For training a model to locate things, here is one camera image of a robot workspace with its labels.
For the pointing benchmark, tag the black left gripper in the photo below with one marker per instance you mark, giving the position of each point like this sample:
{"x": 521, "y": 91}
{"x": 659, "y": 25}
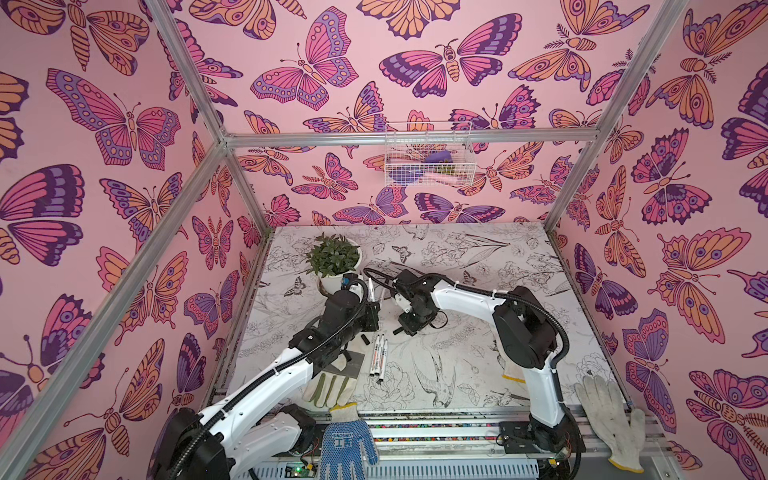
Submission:
{"x": 368, "y": 318}

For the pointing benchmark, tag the white knit glove on table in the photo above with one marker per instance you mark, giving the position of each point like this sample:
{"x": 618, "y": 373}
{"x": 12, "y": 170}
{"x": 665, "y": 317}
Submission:
{"x": 511, "y": 371}

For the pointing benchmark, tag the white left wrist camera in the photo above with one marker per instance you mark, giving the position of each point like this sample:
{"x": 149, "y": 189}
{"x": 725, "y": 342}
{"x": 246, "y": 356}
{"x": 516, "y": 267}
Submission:
{"x": 351, "y": 285}

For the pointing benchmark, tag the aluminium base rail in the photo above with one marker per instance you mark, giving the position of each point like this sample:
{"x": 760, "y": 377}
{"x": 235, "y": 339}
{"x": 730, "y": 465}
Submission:
{"x": 485, "y": 443}

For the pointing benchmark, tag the white marker pen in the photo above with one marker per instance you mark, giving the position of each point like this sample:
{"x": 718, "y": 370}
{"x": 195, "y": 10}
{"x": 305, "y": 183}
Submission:
{"x": 375, "y": 361}
{"x": 382, "y": 361}
{"x": 371, "y": 290}

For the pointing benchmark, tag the wire wall basket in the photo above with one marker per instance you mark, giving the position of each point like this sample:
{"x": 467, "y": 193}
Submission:
{"x": 429, "y": 158}

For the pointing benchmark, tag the white plant pot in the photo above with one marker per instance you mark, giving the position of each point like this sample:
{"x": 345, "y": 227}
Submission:
{"x": 332, "y": 284}

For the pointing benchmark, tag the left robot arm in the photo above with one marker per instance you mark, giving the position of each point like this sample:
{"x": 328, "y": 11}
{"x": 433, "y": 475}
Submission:
{"x": 230, "y": 438}

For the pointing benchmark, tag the blue dotted glove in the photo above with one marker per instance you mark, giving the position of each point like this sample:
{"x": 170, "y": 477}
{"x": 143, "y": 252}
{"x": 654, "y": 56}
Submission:
{"x": 347, "y": 447}

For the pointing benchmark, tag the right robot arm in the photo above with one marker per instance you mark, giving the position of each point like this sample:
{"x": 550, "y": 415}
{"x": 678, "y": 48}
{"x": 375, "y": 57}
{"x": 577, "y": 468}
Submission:
{"x": 528, "y": 335}

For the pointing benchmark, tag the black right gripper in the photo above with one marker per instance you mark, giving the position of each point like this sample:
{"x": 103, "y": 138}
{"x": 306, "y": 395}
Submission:
{"x": 414, "y": 318}

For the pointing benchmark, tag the white knit glove right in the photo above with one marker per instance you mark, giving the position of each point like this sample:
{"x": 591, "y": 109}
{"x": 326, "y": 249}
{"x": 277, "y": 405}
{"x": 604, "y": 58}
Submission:
{"x": 623, "y": 433}

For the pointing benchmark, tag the green potted plant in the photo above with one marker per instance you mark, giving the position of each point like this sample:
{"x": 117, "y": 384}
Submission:
{"x": 333, "y": 255}

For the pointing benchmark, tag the grey white work glove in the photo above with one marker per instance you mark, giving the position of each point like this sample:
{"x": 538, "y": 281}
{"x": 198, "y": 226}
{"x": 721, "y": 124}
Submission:
{"x": 336, "y": 384}

